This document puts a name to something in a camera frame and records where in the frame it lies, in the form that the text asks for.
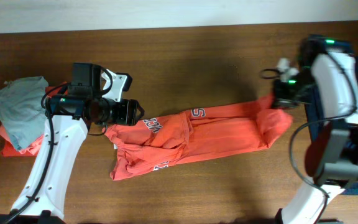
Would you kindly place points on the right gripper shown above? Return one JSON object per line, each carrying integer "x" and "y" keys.
{"x": 281, "y": 101}

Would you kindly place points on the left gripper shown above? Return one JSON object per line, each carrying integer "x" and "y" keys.
{"x": 127, "y": 116}

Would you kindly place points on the orange-red printed t-shirt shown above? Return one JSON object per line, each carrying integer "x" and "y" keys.
{"x": 195, "y": 135}

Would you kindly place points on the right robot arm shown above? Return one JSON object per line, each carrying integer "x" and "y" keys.
{"x": 331, "y": 160}

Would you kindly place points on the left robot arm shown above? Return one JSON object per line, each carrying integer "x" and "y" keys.
{"x": 92, "y": 97}

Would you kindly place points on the grey crumpled shirt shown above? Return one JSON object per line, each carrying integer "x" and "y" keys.
{"x": 21, "y": 113}

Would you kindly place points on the red folded shirt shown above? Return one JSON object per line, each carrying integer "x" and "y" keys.
{"x": 11, "y": 152}

